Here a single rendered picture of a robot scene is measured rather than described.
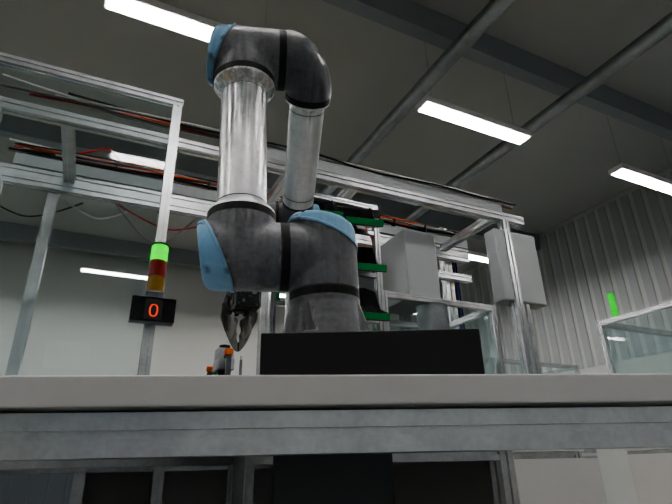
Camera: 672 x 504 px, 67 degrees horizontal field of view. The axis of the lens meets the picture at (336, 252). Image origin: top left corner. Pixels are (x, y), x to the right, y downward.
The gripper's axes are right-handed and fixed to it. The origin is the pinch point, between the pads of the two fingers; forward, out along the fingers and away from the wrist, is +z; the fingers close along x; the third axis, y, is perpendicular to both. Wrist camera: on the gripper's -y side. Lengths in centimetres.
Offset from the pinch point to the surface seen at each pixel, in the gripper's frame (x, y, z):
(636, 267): 841, -425, -301
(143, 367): -18.7, -29.7, 0.9
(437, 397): 0, 79, 22
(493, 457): 68, 9, 26
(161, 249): -18.2, -25.5, -33.5
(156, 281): -18.4, -25.5, -23.2
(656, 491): 389, -175, 50
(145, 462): -19.1, 8.6, 26.1
